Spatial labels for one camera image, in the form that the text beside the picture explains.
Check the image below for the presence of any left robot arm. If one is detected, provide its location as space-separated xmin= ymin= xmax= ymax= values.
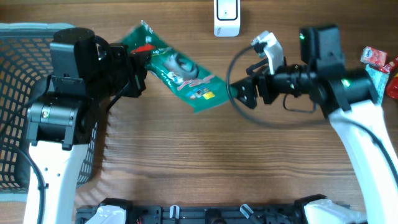
xmin=24 ymin=27 xmax=150 ymax=223

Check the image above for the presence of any red sauce sachet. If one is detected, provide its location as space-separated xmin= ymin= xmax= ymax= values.
xmin=379 ymin=57 xmax=398 ymax=74

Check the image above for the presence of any white wipes packet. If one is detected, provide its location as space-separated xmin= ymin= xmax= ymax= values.
xmin=365 ymin=65 xmax=389 ymax=105

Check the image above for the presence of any red sauce bottle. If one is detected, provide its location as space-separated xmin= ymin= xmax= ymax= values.
xmin=386 ymin=73 xmax=398 ymax=100

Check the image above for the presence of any red Kleenex tissue pack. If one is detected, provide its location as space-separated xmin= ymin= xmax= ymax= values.
xmin=360 ymin=46 xmax=387 ymax=67

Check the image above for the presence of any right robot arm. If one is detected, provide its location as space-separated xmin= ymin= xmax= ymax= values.
xmin=226 ymin=24 xmax=397 ymax=223

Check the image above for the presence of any green 3M gloves package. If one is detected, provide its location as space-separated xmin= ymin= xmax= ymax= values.
xmin=121 ymin=21 xmax=229 ymax=113

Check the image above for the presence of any white barcode scanner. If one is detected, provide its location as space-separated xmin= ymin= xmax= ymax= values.
xmin=213 ymin=0 xmax=241 ymax=37

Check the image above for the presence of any grey black shopping basket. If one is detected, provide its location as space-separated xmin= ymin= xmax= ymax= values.
xmin=0 ymin=22 xmax=99 ymax=202

